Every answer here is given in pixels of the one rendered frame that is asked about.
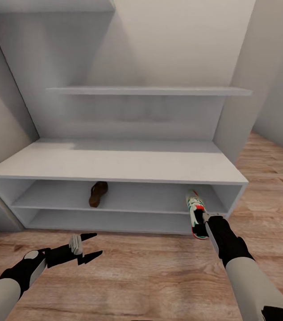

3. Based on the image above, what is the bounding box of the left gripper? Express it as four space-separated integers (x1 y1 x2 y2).
59 233 103 265

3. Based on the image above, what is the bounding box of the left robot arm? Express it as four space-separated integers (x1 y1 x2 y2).
0 233 103 321

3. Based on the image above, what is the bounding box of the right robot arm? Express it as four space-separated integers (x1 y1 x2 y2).
192 212 283 321

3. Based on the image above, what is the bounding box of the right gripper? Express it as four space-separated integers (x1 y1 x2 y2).
192 223 209 237

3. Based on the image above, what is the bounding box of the gym shoe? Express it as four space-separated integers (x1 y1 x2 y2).
186 189 208 239

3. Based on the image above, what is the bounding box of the sandal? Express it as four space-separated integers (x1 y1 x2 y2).
89 181 108 208

